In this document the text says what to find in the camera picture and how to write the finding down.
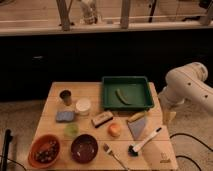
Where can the orange apple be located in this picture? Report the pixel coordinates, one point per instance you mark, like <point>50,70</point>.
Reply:
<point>114,130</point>

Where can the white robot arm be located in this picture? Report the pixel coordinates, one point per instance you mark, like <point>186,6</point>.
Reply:
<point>185,82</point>

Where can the white paper cup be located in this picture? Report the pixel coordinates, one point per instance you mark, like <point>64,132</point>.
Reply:
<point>83,106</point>

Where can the dark metal cup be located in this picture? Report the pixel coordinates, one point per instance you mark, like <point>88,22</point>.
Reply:
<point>65,95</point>

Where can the green cucumber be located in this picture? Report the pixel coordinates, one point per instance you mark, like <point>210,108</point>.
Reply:
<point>121,97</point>

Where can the green plastic tray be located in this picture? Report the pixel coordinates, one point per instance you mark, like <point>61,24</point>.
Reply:
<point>135,89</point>

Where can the wooden block eraser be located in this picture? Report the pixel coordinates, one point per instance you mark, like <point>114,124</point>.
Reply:
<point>102,118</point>

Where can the blue sponge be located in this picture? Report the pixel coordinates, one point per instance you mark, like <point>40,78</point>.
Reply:
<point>64,116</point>

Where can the metal fork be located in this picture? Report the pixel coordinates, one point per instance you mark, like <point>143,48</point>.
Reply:
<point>110,152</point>

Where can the dark maroon bowl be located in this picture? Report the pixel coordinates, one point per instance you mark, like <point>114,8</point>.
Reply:
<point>84,149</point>

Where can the white dish brush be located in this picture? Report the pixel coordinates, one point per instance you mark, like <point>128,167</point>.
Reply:
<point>134,149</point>

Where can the orange bowl with food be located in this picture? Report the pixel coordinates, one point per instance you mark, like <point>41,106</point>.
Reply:
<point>44,152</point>

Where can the black stand left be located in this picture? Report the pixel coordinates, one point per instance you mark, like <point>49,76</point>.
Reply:
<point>5,149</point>

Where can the grey scraper wooden handle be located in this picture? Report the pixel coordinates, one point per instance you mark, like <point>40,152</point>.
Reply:
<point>136,124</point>

